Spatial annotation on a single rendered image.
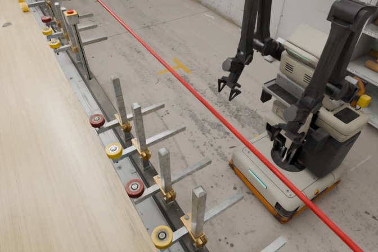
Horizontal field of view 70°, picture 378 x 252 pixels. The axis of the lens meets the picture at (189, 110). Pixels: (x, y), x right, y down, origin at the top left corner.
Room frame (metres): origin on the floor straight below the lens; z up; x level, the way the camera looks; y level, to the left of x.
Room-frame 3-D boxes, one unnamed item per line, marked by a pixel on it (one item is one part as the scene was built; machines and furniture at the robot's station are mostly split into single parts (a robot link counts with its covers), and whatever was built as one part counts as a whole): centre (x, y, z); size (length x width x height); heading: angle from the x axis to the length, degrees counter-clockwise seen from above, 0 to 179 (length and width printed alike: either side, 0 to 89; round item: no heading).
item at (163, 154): (0.69, 0.10, 0.87); 0.04 x 0.04 x 0.48; 33
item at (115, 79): (1.10, 0.37, 0.93); 0.04 x 0.04 x 0.48; 33
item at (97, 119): (1.06, 0.51, 0.85); 0.08 x 0.08 x 0.11
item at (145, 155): (0.91, 0.25, 0.83); 0.14 x 0.06 x 0.05; 33
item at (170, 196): (0.70, 0.11, 0.80); 0.14 x 0.06 x 0.05; 33
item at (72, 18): (1.72, 0.78, 1.18); 0.07 x 0.07 x 0.08; 33
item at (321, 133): (1.17, -0.68, 0.68); 0.28 x 0.27 x 0.25; 33
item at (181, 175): (0.75, 0.07, 0.80); 0.43 x 0.03 x 0.04; 123
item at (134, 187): (0.65, 0.23, 0.85); 0.08 x 0.08 x 0.11
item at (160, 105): (1.17, 0.34, 0.82); 0.43 x 0.03 x 0.04; 123
